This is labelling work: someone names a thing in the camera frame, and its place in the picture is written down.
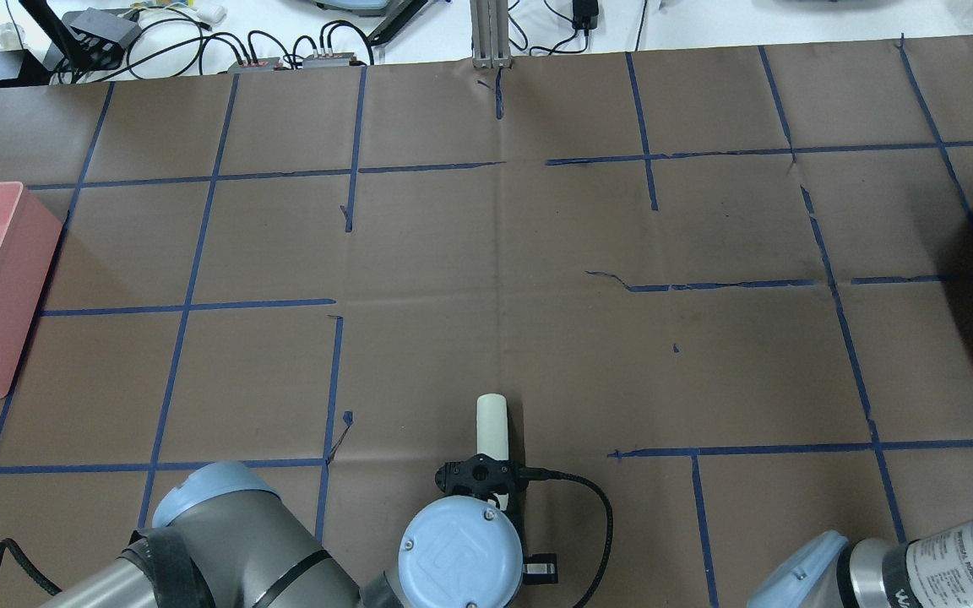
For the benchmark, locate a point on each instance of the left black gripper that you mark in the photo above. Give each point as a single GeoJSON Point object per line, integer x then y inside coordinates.
{"type": "Point", "coordinates": [513, 505]}

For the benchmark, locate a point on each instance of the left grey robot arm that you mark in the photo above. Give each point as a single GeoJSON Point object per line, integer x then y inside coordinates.
{"type": "Point", "coordinates": [224, 538]}

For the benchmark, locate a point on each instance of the black power adapter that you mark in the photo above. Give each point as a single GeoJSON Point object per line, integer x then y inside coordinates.
{"type": "Point", "coordinates": [585, 14]}

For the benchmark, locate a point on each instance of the aluminium frame post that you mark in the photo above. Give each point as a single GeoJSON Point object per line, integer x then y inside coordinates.
{"type": "Point", "coordinates": [490, 34]}

